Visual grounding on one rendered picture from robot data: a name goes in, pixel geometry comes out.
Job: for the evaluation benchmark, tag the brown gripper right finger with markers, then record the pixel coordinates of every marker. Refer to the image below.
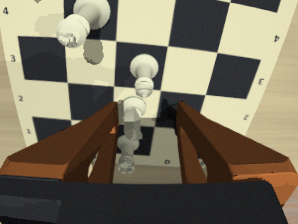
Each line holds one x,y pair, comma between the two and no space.
228,155

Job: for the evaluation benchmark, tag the black pawn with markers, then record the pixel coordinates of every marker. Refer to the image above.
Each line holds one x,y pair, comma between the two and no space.
171,113

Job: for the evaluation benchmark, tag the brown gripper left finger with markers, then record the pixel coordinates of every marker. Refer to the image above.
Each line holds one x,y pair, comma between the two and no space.
67,154

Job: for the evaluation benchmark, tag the black and cream chessboard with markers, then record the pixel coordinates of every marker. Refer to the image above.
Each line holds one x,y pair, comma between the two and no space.
217,56

